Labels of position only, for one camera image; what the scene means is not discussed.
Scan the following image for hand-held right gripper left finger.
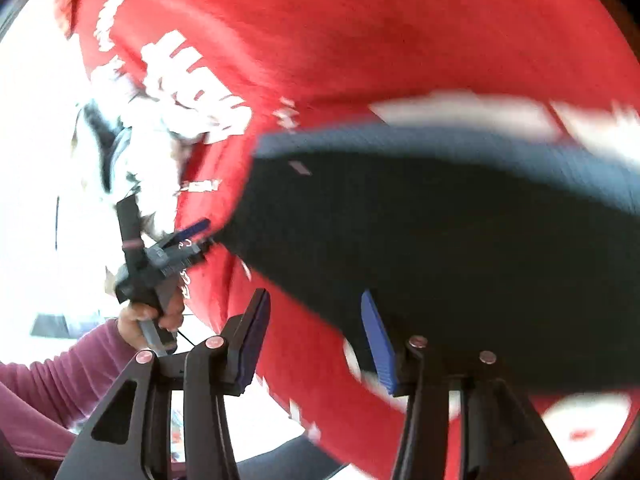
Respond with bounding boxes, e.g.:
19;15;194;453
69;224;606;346
55;287;272;480

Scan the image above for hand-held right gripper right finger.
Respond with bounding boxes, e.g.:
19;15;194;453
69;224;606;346
361;289;576;480

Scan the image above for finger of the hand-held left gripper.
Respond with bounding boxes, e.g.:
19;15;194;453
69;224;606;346
172;217;212;244
167;244;210;275

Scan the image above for black patterned pants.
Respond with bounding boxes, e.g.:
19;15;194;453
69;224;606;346
220;122;640;397

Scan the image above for person's left forearm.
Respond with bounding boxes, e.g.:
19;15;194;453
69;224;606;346
0;319;132;433

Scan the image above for person's left hand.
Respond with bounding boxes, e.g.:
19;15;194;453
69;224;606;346
117;294;186;351

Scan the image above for white grey printed cloth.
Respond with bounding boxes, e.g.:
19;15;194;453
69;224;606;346
70;67;201;241

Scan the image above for person's grey trouser leg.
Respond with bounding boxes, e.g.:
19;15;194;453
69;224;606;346
235;435;351;480

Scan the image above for person's maroon top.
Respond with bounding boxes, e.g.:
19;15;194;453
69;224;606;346
0;425;76;463

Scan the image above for red printed blanket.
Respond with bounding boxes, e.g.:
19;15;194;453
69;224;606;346
55;0;640;480

